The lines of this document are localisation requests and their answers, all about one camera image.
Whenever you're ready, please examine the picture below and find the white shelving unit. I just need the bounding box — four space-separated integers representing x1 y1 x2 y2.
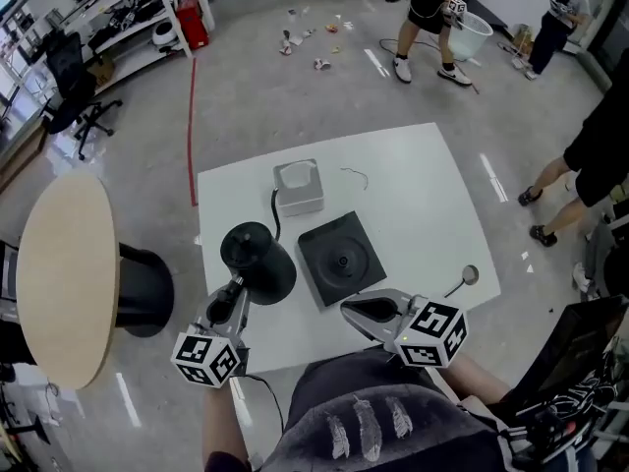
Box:
0 0 194 92

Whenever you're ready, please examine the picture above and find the black monitor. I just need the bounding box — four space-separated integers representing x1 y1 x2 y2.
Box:
500 295 629 412

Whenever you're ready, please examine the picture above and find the red cabinet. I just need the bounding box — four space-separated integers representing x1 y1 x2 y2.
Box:
175 0 210 51

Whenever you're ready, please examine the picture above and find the round wooden table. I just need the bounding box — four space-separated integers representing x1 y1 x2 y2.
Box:
15 172 176 390

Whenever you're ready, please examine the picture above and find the thin grey wire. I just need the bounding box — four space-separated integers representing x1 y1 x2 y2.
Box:
340 166 370 191

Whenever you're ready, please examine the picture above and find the cardboard box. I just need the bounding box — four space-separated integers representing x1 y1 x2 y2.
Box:
90 59 117 88

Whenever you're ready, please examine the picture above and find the white round device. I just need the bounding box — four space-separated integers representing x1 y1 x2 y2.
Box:
150 22 177 47

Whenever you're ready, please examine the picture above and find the black folding chair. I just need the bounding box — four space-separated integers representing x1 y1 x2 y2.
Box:
0 238 21 304

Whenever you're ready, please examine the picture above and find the black gooseneck kettle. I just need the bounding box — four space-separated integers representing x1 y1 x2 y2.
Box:
218 187 299 309

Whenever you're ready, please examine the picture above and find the white waste basket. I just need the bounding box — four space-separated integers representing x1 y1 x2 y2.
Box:
449 11 494 63

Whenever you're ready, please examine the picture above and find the white tissue box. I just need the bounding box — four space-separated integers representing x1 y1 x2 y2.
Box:
272 157 325 218

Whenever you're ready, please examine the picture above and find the tangle of black cables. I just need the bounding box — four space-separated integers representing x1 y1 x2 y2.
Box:
510 336 629 466

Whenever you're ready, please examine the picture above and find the black square kettle base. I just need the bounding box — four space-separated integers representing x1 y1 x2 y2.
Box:
297 210 387 309

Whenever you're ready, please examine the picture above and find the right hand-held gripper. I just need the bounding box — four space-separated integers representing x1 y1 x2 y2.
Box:
340 288 468 369

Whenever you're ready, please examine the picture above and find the thin black cable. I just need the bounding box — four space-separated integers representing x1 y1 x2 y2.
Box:
443 272 471 298

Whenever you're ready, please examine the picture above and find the person's black clothing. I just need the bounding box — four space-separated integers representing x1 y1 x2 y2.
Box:
259 349 507 472

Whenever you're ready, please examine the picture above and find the scattered floor litter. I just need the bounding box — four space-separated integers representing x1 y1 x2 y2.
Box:
278 6 356 72

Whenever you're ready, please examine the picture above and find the black office chair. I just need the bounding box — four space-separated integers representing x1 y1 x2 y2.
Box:
41 31 124 161

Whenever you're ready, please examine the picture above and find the person's right forearm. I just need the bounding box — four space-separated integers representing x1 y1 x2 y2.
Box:
431 354 512 405

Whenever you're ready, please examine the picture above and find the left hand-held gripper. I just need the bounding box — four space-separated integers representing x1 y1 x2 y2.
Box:
170 287 251 388

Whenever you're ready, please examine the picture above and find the person's left forearm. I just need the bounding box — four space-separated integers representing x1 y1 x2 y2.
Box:
201 385 252 461

